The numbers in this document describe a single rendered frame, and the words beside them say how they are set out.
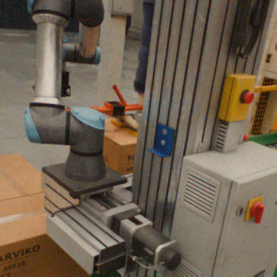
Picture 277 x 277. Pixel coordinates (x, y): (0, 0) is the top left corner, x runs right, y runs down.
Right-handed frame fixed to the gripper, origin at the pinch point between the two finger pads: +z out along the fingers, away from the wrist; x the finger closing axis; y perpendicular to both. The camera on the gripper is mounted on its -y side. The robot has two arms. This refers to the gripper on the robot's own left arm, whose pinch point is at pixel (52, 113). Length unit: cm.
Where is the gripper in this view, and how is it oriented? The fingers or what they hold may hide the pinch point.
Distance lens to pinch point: 203.9
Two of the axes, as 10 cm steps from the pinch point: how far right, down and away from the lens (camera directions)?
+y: 8.0, -1.5, 5.9
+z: -1.1, 9.1, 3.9
